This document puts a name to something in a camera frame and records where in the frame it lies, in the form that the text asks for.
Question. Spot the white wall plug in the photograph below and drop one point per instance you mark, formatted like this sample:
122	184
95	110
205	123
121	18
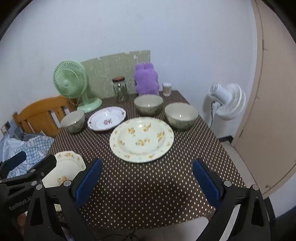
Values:
4	129

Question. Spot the dark wall switch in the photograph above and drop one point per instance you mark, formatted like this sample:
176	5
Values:
7	125

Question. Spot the toothpick container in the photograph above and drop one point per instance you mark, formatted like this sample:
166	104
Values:
166	90

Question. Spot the beige door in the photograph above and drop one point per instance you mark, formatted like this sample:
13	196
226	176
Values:
272	115

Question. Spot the cream octagonal plate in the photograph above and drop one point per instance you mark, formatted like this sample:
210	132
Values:
67	166

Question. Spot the white plate with pink rim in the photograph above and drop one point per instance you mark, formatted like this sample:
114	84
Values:
106	121

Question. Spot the brown polka dot tablecloth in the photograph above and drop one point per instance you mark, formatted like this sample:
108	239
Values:
148	185

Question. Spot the purple plush toy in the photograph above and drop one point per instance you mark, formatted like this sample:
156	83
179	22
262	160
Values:
146	78

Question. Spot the blue checkered blanket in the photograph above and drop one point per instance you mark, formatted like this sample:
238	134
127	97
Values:
30	146

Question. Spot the small green ceramic bowl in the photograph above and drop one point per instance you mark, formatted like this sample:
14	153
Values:
72	120

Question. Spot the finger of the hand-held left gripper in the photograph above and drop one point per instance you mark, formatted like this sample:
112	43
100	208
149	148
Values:
47	164
13	160

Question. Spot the green desk fan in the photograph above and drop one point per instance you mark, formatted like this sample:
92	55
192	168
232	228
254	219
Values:
69	80

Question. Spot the glass jar with brown lid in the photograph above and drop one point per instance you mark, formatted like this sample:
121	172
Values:
119	90

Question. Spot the white standing fan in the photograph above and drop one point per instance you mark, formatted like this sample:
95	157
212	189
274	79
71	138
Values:
231	102

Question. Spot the large yellow-flowered plate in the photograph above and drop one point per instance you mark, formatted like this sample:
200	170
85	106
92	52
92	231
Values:
141	139

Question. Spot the green patterned wall sheet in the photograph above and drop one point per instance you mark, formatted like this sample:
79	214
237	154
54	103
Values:
104	69

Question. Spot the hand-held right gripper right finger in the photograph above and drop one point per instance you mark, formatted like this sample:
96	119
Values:
205	183

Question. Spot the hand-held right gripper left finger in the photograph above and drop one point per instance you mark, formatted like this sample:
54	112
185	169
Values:
91	178

